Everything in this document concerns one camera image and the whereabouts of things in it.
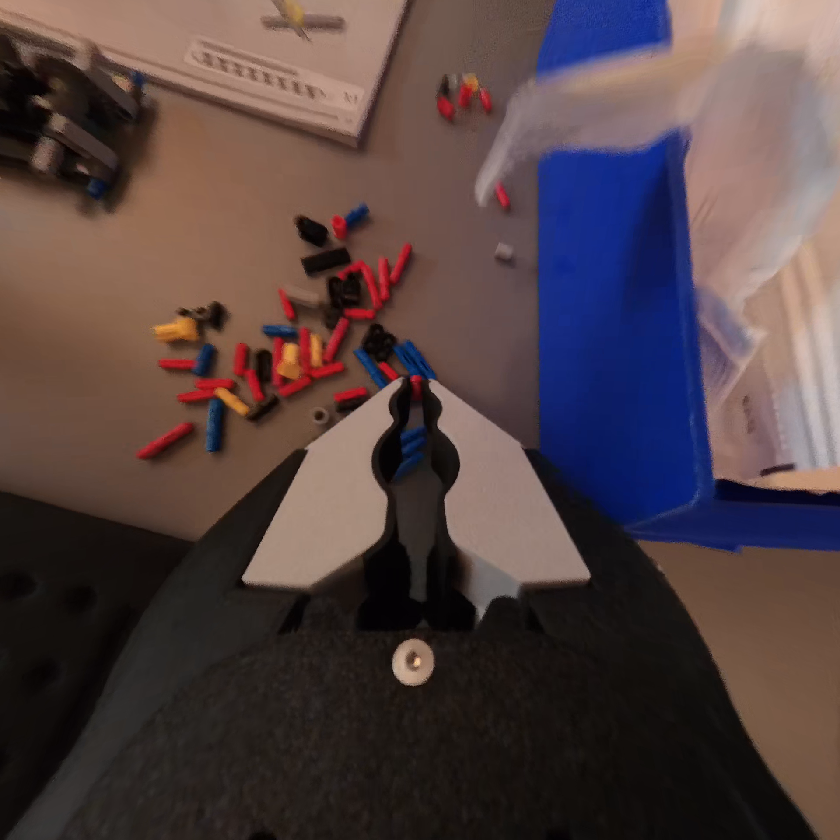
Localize lego instruction booklet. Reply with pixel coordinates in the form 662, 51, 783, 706
0, 0, 411, 148

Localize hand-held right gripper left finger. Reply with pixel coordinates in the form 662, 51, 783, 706
240, 379, 425, 632

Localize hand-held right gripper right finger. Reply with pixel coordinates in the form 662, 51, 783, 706
419, 379, 593, 631

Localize torn white paper bags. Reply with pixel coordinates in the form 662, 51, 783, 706
474, 0, 840, 490

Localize blue plastic bin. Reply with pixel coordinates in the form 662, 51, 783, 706
535, 0, 840, 552

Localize pile of small lego pins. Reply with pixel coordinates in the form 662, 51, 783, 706
134, 203, 439, 483

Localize lego car chassis assembly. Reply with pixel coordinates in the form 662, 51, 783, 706
0, 29, 155, 211

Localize small lego pin cluster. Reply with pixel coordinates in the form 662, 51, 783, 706
435, 72, 494, 123

